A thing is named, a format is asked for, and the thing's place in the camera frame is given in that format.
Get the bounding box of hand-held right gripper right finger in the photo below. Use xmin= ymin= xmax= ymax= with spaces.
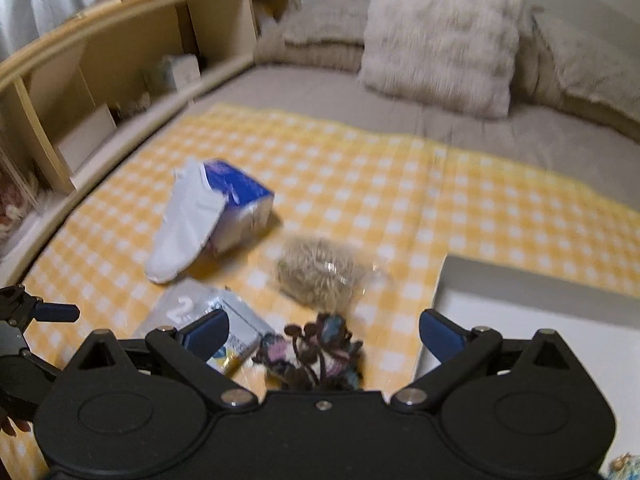
xmin=390 ymin=308 xmax=583 ymax=414

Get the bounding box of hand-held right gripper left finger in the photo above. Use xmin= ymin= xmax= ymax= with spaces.
xmin=67 ymin=308 xmax=256 ymax=408

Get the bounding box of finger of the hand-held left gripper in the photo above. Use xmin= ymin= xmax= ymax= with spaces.
xmin=0 ymin=284 xmax=81 ymax=333

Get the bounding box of blue floral tissue pack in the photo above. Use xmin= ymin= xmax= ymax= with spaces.
xmin=202 ymin=159 xmax=276 ymax=256

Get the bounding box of person's left hand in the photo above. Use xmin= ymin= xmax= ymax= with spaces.
xmin=0 ymin=407 xmax=32 ymax=435

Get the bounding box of white packet with blue print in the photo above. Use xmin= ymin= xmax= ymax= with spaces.
xmin=205 ymin=292 xmax=277 ymax=377

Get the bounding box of silver foil packet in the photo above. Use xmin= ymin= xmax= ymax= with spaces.
xmin=133 ymin=280 xmax=227 ymax=342

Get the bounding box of white sock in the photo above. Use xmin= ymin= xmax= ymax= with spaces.
xmin=145 ymin=157 xmax=226 ymax=285

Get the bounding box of dark floral cloth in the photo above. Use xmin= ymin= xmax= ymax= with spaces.
xmin=251 ymin=311 xmax=367 ymax=392

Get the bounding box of brown and white plush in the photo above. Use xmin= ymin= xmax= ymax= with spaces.
xmin=0 ymin=160 xmax=42 ymax=243

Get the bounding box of yellow checked mat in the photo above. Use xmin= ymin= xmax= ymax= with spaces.
xmin=0 ymin=103 xmax=640 ymax=480

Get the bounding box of white flat board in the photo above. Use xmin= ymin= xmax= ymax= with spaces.
xmin=54 ymin=104 xmax=119 ymax=172

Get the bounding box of blue white snack bag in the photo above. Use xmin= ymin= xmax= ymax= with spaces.
xmin=606 ymin=452 xmax=640 ymax=480

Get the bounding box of small white box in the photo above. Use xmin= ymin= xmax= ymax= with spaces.
xmin=144 ymin=53 xmax=202 ymax=94

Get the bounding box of grey bed sheet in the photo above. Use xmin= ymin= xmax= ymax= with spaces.
xmin=187 ymin=0 xmax=640 ymax=201

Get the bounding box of wooden headboard shelf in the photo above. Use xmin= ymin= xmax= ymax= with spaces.
xmin=0 ymin=0 xmax=304 ymax=276

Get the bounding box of fluffy cream pillow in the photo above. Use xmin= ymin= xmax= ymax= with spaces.
xmin=358 ymin=0 xmax=527 ymax=120

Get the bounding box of folded beige blanket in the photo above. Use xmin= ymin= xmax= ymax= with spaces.
xmin=254 ymin=0 xmax=382 ymax=74

